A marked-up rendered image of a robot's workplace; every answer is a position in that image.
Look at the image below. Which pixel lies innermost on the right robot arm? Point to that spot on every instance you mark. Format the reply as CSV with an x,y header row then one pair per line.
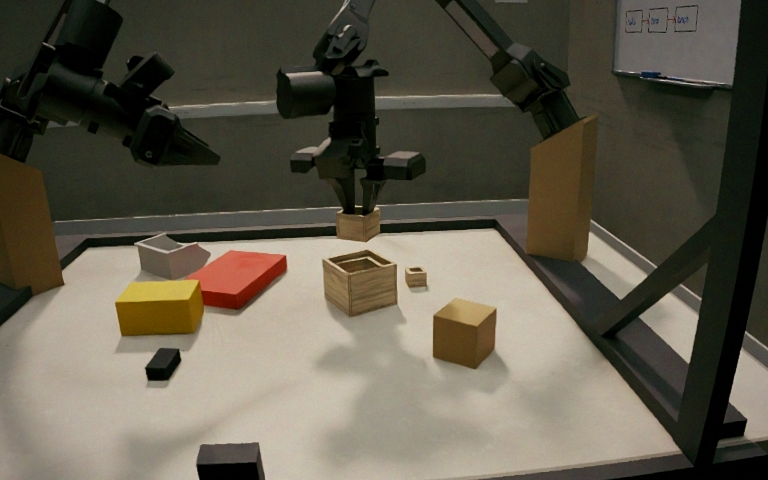
x,y
522,74

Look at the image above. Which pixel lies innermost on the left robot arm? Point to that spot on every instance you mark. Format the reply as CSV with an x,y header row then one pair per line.
x,y
84,40

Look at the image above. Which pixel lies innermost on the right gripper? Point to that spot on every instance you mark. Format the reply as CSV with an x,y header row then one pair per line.
x,y
397,166

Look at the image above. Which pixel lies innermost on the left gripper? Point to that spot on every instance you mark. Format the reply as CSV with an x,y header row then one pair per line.
x,y
111,115

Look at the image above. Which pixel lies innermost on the red flat rectangular block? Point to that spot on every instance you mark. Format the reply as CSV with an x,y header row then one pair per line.
x,y
235,277

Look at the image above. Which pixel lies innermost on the black metal support frame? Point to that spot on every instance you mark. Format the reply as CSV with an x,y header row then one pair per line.
x,y
734,236

